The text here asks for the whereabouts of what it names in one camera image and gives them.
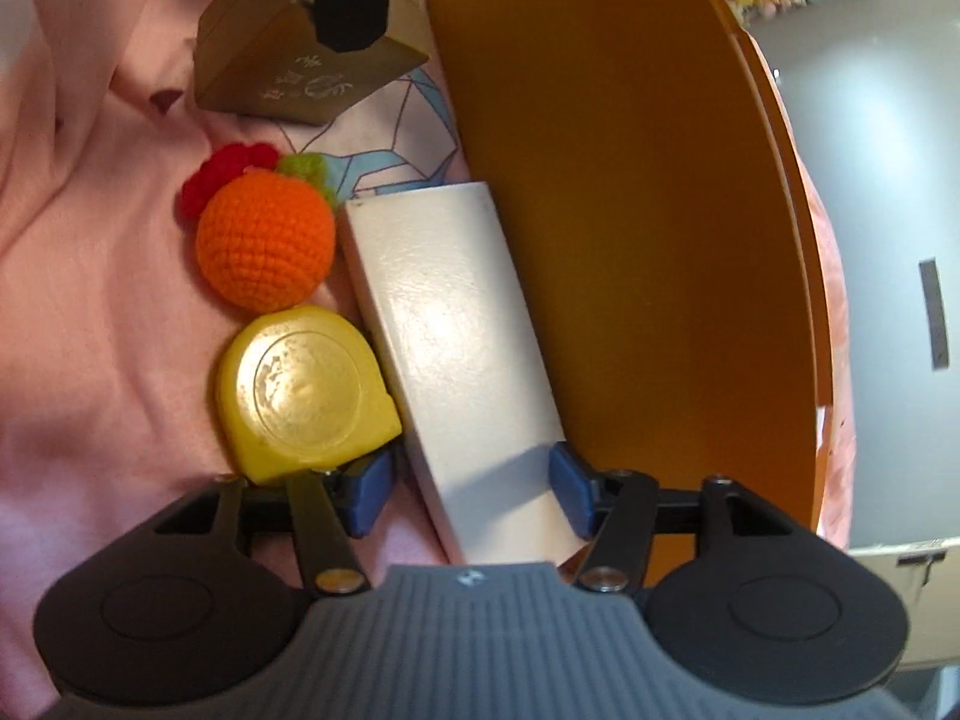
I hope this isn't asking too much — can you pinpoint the white cabinet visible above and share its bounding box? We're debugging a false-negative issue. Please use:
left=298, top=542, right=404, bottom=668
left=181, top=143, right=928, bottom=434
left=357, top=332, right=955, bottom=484
left=823, top=535, right=960, bottom=672

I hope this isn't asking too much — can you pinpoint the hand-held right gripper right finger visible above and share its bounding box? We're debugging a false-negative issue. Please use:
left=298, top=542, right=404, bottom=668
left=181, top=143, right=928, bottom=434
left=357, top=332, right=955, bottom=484
left=547, top=441, right=816, bottom=594

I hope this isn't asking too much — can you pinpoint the square box with gold print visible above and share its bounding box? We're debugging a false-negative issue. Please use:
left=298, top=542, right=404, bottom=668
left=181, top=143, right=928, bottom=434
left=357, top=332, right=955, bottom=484
left=193, top=0, right=431, bottom=127

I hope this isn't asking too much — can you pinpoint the pink printed blanket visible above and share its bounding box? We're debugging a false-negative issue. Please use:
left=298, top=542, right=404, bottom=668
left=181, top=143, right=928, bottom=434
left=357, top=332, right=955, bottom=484
left=0, top=0, right=857, bottom=720

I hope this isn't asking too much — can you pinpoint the geometric print bedsheet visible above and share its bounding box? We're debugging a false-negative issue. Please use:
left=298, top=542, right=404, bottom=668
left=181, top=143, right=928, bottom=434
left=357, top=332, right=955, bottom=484
left=280, top=66, right=461, bottom=205

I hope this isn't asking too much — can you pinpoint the yellow tape measure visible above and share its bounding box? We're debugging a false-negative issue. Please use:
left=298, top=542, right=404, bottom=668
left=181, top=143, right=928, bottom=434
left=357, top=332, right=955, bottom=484
left=215, top=304, right=403, bottom=488

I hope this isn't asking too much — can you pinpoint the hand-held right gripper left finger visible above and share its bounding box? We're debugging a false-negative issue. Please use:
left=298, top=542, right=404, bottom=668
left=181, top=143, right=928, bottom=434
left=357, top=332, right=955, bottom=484
left=154, top=448, right=398, bottom=596

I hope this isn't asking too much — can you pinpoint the white rectangular box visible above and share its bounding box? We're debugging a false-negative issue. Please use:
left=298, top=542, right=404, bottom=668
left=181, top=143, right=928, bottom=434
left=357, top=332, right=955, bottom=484
left=343, top=181, right=590, bottom=568

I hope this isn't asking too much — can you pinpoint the orange cardboard box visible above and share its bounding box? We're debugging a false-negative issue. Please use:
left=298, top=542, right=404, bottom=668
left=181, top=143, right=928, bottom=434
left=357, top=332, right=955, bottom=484
left=425, top=0, right=836, bottom=587

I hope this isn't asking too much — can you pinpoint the orange crocheted fruit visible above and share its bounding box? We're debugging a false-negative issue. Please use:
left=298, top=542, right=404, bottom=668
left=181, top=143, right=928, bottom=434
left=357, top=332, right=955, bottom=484
left=178, top=142, right=339, bottom=315

